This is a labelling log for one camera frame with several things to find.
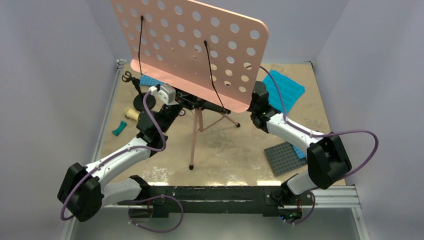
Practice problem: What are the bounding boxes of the aluminium frame rail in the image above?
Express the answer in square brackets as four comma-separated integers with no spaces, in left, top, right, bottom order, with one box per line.
[59,59,127,240]

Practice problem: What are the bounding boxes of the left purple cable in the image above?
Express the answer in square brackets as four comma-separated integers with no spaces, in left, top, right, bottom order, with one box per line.
[60,90,167,222]

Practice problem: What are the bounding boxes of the blue bricks on grey plate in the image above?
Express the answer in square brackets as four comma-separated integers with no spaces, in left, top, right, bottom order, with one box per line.
[292,145,307,159]

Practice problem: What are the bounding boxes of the teal curved block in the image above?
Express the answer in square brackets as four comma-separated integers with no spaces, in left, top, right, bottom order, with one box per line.
[112,120,128,137]

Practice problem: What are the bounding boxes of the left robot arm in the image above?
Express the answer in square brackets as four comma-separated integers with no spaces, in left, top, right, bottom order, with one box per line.
[57,97,185,222]

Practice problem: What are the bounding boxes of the grey brick baseplate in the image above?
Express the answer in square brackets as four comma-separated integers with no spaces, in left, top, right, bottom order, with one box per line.
[264,142,307,177]

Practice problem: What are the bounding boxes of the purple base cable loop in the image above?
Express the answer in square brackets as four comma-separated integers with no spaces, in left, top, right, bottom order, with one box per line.
[128,194,184,234]

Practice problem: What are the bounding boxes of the pink music stand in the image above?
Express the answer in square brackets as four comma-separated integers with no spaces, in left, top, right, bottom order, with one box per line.
[109,0,270,171]

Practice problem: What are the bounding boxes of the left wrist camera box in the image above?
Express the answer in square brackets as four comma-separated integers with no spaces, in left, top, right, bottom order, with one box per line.
[149,83,178,106]

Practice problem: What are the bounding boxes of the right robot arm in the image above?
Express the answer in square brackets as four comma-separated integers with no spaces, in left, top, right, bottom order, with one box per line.
[247,81,352,204]

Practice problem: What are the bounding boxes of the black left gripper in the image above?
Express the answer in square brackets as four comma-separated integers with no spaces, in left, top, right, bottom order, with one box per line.
[158,79,204,134]

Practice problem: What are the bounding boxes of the blue sheet music page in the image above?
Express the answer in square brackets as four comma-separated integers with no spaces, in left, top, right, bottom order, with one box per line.
[263,70,305,114]

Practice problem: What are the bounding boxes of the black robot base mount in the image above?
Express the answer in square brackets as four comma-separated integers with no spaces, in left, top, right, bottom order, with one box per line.
[119,185,313,221]

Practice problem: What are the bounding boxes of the beige toy microphone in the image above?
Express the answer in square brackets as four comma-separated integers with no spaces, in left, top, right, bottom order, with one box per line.
[123,107,140,122]

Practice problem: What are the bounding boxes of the light blue brick baseplate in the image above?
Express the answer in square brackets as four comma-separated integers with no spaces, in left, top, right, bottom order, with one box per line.
[139,74,164,87]

